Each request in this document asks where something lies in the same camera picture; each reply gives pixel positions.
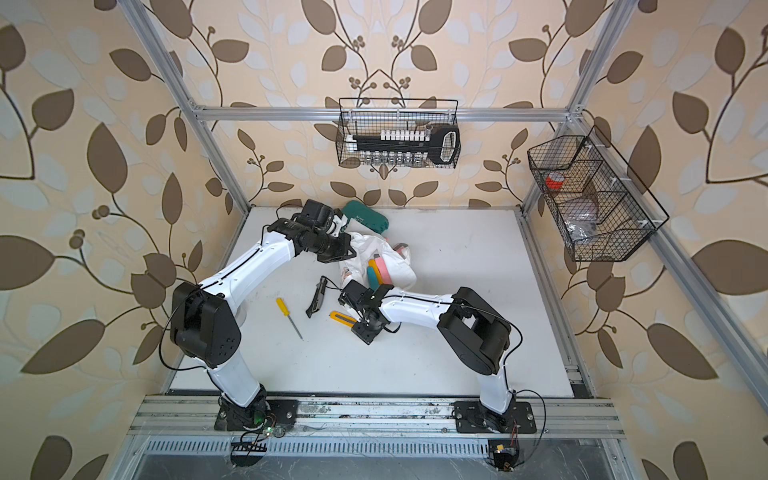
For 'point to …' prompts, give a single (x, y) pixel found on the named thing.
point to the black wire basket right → (600, 209)
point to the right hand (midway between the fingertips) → (369, 327)
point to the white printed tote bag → (399, 268)
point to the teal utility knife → (372, 277)
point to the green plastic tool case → (364, 214)
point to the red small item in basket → (555, 180)
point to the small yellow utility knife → (372, 263)
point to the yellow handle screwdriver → (286, 312)
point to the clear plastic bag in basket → (579, 217)
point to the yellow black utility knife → (345, 320)
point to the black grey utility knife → (318, 298)
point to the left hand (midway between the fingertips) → (352, 248)
